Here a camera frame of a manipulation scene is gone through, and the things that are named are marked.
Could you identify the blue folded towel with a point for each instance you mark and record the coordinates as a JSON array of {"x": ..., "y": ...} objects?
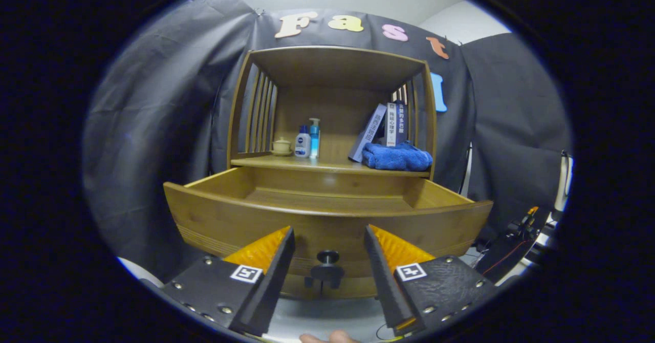
[{"x": 396, "y": 157}]

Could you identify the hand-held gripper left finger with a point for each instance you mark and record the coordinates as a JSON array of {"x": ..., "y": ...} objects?
[{"x": 274, "y": 281}]

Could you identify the cream lidded teacup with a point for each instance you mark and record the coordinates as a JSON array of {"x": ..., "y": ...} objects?
[{"x": 281, "y": 147}]

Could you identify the wooden drawer with black knob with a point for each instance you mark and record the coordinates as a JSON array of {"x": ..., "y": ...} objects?
[{"x": 230, "y": 222}]

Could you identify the white rounded frame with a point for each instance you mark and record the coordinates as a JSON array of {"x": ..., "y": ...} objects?
[{"x": 564, "y": 179}]

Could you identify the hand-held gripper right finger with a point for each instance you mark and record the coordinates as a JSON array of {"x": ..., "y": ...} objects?
[{"x": 386, "y": 281}]

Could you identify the white spine book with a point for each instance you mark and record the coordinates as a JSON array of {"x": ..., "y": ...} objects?
[{"x": 392, "y": 125}]

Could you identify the blue pump bottle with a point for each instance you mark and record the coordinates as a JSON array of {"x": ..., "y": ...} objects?
[{"x": 314, "y": 141}]

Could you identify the wooden countertop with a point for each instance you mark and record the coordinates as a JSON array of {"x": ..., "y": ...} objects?
[{"x": 332, "y": 165}]

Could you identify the black device with orange clip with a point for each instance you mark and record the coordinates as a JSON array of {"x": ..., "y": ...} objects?
[{"x": 499, "y": 253}]

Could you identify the white bottle with blue cap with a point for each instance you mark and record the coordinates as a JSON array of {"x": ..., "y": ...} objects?
[{"x": 302, "y": 146}]

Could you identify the wooden cabinet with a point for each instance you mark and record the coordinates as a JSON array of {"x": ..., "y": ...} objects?
[{"x": 332, "y": 66}]

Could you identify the dark blue spine book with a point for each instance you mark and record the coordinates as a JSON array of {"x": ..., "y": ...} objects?
[{"x": 402, "y": 123}]

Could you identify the grey leaning book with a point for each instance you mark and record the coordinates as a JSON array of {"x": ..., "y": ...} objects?
[{"x": 368, "y": 133}]

